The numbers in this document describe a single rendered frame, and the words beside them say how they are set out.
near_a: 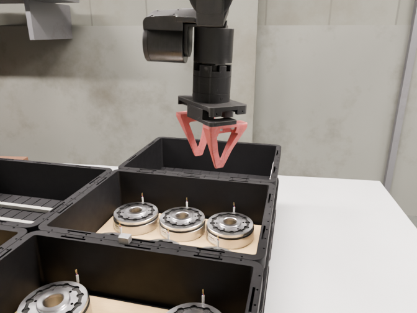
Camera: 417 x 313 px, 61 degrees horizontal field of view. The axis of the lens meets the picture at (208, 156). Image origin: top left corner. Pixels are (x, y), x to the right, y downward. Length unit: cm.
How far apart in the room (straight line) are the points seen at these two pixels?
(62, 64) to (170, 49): 238
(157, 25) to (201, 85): 10
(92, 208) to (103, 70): 199
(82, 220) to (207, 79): 43
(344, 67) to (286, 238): 167
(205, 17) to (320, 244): 74
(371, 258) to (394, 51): 177
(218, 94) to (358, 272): 62
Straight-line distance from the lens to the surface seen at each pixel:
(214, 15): 48
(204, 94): 51
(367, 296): 91
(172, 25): 52
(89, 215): 81
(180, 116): 56
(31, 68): 301
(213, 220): 79
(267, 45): 247
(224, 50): 51
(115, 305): 64
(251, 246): 76
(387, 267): 102
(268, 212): 69
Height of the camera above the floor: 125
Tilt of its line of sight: 19 degrees down
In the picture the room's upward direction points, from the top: straight up
